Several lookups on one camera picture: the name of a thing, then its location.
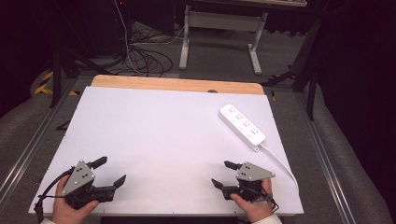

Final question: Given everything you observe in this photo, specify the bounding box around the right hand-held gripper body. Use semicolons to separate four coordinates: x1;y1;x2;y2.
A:
221;161;276;203

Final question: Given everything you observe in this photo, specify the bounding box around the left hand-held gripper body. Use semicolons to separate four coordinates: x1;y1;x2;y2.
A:
61;160;117;210

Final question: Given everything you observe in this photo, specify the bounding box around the person's left hand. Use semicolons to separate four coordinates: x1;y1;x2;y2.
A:
50;175;100;224

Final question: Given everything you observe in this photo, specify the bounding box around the person's right hand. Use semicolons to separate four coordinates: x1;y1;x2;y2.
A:
230;177;275;224

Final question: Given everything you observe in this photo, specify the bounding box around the white power strip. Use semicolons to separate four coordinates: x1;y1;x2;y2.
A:
218;104;267;153

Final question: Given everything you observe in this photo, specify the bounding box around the yellow and black floor tape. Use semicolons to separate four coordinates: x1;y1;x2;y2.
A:
34;70;79;97

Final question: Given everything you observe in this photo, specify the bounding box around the black metal stand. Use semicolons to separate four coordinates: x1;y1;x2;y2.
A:
49;46;117;108
261;18;325;121

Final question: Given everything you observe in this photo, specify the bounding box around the white power strip cable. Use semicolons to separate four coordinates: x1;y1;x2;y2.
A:
260;143;301;192

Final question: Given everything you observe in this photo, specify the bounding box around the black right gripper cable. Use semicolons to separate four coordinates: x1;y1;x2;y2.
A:
248;186;280;213

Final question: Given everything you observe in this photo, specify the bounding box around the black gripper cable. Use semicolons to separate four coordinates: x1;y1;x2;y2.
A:
33;166;77;224
248;186;280;213

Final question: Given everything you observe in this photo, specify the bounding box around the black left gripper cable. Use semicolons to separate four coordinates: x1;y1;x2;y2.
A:
33;166;77;224

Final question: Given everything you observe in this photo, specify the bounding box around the aluminium floor rail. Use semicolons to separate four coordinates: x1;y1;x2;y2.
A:
295;92;353;224
0;77;78;200

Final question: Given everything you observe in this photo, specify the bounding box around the bundle of black floor cables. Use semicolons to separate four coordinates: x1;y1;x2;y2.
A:
123;27;175;78

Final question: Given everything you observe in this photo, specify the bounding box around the white metal desk frame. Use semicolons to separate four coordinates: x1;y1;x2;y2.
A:
178;0;308;76

